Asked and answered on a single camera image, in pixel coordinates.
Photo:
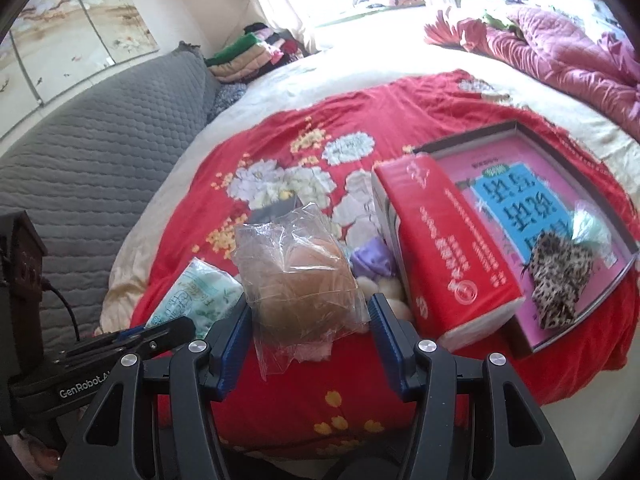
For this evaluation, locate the green mesh bag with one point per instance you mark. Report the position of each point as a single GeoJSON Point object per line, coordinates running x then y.
{"type": "Point", "coordinates": [590, 230]}

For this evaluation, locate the red floral blanket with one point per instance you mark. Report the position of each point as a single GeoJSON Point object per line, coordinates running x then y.
{"type": "Point", "coordinates": [280, 130]}

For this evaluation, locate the green printed tissue packet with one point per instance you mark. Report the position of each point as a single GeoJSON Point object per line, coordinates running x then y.
{"type": "Point", "coordinates": [200, 290]}

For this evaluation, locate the green cloth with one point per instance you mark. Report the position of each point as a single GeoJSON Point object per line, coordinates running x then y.
{"type": "Point", "coordinates": [497, 21]}

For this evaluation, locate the pink quilt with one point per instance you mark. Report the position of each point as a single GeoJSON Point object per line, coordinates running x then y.
{"type": "Point", "coordinates": [550, 55]}

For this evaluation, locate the cream bed sheet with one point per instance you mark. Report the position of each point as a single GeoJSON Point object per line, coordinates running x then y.
{"type": "Point", "coordinates": [350, 65]}

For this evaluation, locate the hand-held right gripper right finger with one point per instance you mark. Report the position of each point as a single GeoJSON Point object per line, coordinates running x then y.
{"type": "Point", "coordinates": [387, 345]}

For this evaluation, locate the white plush balls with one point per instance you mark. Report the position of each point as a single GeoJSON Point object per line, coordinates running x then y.
{"type": "Point", "coordinates": [390, 292]}

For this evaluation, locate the dark patterned pillow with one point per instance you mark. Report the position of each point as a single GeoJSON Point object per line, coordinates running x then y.
{"type": "Point", "coordinates": [225, 100]}

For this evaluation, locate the grey quilted headboard cover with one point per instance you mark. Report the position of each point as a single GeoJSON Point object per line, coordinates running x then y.
{"type": "Point", "coordinates": [100, 160]}

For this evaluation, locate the stack of folded clothes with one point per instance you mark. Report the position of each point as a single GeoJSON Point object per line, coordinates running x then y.
{"type": "Point", "coordinates": [250, 52]}

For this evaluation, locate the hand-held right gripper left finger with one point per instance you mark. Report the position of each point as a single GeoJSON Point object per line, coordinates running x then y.
{"type": "Point", "coordinates": [235, 350]}

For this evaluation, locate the clear plastic bag brown item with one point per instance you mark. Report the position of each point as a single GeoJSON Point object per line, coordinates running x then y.
{"type": "Point", "coordinates": [300, 280]}

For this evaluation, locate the floral wall painting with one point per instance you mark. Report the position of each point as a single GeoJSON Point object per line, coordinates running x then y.
{"type": "Point", "coordinates": [75, 25]}

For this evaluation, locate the red tissue pack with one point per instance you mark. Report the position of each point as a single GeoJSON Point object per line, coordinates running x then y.
{"type": "Point", "coordinates": [450, 260]}

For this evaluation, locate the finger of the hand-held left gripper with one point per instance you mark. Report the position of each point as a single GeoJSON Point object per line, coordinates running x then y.
{"type": "Point", "coordinates": [127, 335]}
{"type": "Point", "coordinates": [170, 332]}

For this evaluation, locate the pink flat packet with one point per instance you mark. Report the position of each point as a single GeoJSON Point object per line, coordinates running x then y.
{"type": "Point", "coordinates": [312, 351]}

